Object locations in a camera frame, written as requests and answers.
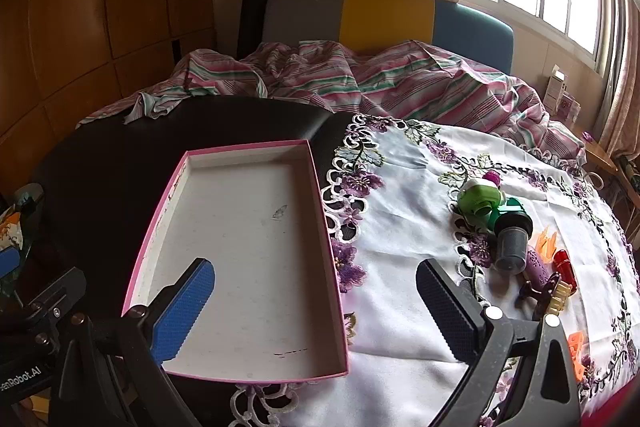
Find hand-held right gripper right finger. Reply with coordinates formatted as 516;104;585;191
416;258;583;427

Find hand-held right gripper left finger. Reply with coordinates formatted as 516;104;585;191
47;258;217;427

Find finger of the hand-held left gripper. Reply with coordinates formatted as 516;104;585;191
0;247;23;280

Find grey jar with black lid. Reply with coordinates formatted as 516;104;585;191
494;211;532;275

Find pink cardboard box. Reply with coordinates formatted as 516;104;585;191
121;139;349;384

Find lavender plastic massager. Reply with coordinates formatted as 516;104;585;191
522;247;553;290

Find green toy camera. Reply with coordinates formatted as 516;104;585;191
457;179;502;228

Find brown peg hairbrush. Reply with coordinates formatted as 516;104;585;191
517;274;573;320

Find green plastic toy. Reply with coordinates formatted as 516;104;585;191
487;197;526;235

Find orange plastic scoop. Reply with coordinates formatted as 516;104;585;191
532;227;560;260

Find red metallic case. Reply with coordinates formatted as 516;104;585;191
550;249;577;295

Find orange building blocks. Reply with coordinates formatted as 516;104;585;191
567;331;586;383

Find white embroidered floral tablecloth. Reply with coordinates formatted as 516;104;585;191
230;114;640;427

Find red cloth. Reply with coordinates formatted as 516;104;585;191
580;377;640;427

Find wooden desk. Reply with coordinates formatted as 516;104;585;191
570;122;621;178

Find small purple carton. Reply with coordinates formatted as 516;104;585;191
557;94;581;122

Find pink striped blanket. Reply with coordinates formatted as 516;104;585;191
77;39;586;162

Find tall white carton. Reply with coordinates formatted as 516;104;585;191
545;66;571;112

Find wooden wardrobe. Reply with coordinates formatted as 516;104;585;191
0;0;218;188

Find grey yellow blue headboard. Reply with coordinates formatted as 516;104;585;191
262;0;516;75

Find black rolled mat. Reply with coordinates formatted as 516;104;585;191
237;0;278;60

